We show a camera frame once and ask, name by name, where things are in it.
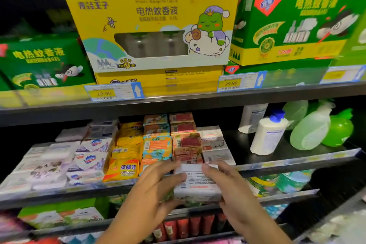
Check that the person's left hand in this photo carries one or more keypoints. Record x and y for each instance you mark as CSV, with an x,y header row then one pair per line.
x,y
148,195

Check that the person's right hand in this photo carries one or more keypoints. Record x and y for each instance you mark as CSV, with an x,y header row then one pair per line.
x,y
243,201

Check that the person's left thumb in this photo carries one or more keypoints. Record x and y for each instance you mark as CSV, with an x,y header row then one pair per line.
x,y
174,183

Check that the person's right thumb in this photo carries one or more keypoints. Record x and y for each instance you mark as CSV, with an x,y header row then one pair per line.
x,y
213,176

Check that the white soap box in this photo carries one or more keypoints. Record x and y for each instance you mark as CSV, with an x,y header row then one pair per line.
x,y
210,132
214,144
196,186
218,156

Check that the person's right forearm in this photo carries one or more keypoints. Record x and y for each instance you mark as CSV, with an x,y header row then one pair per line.
x,y
263,235

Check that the person's left forearm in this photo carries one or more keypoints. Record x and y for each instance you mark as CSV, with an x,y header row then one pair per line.
x,y
131,229

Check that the red brown soap box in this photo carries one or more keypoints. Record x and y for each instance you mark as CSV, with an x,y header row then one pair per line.
x,y
187,143
188,158
183,128
181,117

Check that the orange teal soap box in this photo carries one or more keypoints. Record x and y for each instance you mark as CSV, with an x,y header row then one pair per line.
x,y
155,119
157,148
156,131
151,163

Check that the row of red tubes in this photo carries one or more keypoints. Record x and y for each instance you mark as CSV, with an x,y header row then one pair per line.
x,y
185,226

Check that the stack of yellow soap packets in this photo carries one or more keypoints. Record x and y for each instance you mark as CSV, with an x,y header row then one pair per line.
x,y
124,161

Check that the green white refill pouches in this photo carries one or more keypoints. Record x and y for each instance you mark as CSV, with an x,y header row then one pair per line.
x,y
274,183

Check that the white bottle blue cap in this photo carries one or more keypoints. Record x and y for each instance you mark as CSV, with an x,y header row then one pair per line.
x,y
268,135

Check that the dark metal shelf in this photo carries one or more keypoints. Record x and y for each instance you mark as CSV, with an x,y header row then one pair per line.
x,y
183,103
85,225
286,161

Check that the white blue shield soap packet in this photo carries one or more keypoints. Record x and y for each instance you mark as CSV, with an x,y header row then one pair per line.
x,y
95,145
91,161
85,177

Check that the grey white soap packet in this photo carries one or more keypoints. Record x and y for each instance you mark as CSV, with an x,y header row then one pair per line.
x,y
73,133
103,128

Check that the blue yellow price tag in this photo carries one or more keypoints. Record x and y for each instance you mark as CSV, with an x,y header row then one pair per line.
x,y
241,81
343,74
114,91

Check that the pale green spray bottle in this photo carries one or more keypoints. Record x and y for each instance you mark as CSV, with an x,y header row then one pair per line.
x,y
294,112
310,129

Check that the plain yellow box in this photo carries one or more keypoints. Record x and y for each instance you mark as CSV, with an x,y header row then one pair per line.
x,y
160,79

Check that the green white carton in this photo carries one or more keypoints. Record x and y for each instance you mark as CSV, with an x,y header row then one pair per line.
x,y
63,212

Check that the green mosquito liquid box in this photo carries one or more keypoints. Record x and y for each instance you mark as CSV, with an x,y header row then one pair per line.
x,y
43,63
291,26
286,73

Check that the grey side shelf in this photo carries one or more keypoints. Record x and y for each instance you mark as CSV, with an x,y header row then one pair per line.
x,y
334,223

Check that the stack of plain white soaps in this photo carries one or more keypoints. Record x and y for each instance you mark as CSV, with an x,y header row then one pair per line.
x,y
40,166

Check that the bright green spray bottle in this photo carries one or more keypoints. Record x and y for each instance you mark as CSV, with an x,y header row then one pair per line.
x,y
340,129

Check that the yellow frog print box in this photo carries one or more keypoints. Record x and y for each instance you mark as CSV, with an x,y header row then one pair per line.
x,y
154,23

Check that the light green box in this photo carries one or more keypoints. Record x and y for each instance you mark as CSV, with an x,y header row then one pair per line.
x,y
356,43

